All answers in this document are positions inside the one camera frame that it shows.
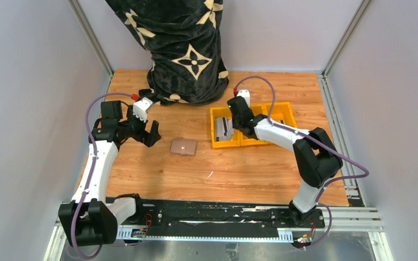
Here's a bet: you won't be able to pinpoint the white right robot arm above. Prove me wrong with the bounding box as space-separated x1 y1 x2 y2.
228 96 343 227

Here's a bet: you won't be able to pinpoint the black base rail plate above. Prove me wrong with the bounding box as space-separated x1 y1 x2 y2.
118 198 325 243

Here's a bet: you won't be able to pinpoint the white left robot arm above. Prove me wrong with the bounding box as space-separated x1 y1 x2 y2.
58 98 161 247

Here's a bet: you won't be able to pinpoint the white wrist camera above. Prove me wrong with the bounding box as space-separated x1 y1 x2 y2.
132 97 154 122
236 89 251 108

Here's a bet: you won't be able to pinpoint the silver cards in left bin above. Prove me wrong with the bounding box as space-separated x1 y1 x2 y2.
214 117 234 141

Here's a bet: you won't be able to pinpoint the aluminium frame rail right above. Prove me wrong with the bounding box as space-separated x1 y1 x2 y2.
317 0 372 207

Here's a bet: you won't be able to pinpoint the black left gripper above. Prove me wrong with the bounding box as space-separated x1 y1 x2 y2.
119 105 161 147

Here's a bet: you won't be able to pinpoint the black patterned blanket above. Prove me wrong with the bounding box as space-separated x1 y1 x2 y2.
107 0 229 106

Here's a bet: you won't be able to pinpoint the aluminium frame rail left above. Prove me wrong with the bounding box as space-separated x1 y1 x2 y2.
67 0 114 79

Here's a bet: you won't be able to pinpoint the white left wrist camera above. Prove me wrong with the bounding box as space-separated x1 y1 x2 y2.
132 97 154 122

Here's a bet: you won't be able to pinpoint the aluminium frame rail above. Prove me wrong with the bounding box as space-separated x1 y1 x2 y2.
317 0 372 207
67 0 114 79

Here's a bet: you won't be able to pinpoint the yellow bin left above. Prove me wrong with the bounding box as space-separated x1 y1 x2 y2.
210 107 241 149

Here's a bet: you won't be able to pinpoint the yellow bin middle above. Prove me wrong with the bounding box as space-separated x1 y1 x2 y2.
239 103 269 146

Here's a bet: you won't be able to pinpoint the yellow bin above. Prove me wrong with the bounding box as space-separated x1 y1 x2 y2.
239 103 269 146
261 102 298 128
210 107 241 149

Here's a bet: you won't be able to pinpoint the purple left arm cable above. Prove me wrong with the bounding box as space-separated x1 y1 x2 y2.
66 92 139 260

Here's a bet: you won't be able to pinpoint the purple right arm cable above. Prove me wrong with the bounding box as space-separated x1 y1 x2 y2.
232 75 370 249

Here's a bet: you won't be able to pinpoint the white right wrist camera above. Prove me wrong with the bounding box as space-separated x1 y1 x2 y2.
236 89 251 108

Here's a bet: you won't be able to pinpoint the yellow bin right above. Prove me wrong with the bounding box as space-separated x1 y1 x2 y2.
261 102 298 128

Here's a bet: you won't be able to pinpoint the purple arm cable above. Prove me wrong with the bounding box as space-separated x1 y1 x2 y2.
66 92 139 260
232 75 370 249

